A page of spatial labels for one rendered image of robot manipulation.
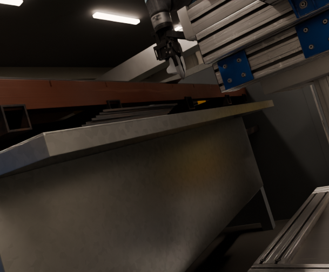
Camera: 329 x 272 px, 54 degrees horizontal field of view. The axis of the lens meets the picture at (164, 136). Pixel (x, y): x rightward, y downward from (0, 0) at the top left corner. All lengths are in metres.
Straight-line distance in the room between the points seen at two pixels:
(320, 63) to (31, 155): 0.78
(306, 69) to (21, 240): 0.80
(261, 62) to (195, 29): 0.21
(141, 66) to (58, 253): 7.00
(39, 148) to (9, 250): 0.19
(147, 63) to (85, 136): 6.95
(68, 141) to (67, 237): 0.23
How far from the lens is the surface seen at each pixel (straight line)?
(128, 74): 7.77
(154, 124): 0.60
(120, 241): 0.71
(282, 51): 0.92
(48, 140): 0.41
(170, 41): 1.23
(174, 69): 1.23
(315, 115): 1.93
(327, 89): 1.10
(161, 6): 1.28
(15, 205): 0.56
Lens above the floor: 0.62
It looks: 2 degrees up
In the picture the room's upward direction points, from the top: 17 degrees counter-clockwise
